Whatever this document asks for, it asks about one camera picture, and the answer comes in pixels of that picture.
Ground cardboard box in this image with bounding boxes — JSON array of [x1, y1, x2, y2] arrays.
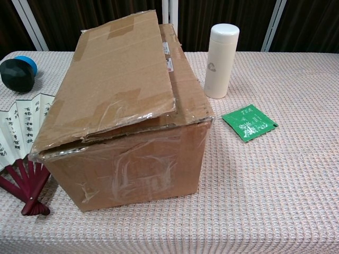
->
[[28, 10, 215, 213]]

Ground white thermos bottle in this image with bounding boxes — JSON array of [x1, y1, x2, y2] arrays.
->
[[203, 23, 240, 99]]

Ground green tea sachet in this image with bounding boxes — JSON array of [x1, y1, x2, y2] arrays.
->
[[221, 104, 279, 143]]

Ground dark pleated curtain panel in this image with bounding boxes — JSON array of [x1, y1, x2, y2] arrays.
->
[[270, 0, 339, 53], [26, 0, 164, 52], [177, 0, 278, 52], [0, 0, 37, 61]]

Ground pink waffle tablecloth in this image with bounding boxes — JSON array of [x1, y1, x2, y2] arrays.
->
[[0, 51, 339, 254]]

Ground calligraphy folding fan, red ribs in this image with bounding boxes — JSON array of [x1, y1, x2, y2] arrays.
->
[[0, 92, 56, 216]]

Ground black and blue speaker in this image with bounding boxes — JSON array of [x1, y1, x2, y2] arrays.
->
[[0, 55, 38, 93]]

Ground white partition frame post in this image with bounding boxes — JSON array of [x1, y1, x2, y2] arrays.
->
[[261, 0, 287, 52], [12, 0, 50, 52], [162, 0, 179, 34]]

